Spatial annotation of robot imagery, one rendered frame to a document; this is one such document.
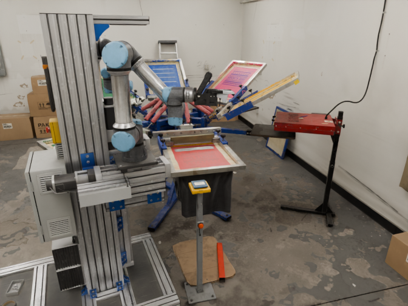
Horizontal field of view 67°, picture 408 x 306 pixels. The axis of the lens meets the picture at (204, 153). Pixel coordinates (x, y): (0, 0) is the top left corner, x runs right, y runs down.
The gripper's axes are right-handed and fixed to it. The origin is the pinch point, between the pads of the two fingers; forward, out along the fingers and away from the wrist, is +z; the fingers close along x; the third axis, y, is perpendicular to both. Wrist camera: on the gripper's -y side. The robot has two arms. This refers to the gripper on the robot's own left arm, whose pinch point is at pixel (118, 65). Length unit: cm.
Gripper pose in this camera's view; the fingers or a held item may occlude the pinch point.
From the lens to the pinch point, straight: 280.7
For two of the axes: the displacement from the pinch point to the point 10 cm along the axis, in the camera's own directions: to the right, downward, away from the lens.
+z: 0.1, -3.7, 9.3
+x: 9.9, 1.4, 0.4
